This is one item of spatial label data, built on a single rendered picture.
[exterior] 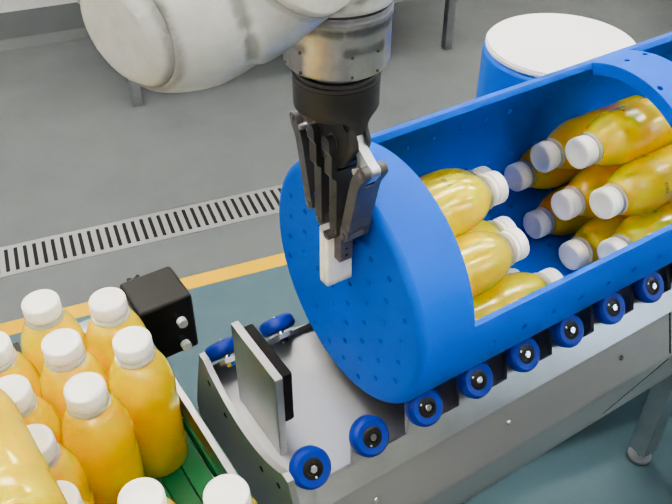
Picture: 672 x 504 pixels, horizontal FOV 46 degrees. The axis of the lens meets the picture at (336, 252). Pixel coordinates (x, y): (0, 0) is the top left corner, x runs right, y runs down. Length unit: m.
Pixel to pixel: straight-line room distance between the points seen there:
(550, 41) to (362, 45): 0.96
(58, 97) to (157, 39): 3.28
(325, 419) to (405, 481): 0.12
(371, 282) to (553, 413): 0.38
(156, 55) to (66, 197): 2.60
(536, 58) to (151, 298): 0.83
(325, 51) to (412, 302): 0.25
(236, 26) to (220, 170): 2.61
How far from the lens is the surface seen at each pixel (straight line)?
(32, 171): 3.22
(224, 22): 0.44
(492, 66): 1.49
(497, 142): 1.12
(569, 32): 1.60
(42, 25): 4.27
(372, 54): 0.64
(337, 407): 0.95
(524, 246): 0.90
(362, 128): 0.67
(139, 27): 0.43
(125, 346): 0.81
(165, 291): 1.00
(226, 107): 3.46
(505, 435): 1.02
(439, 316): 0.75
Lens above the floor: 1.66
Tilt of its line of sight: 39 degrees down
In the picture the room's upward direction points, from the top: straight up
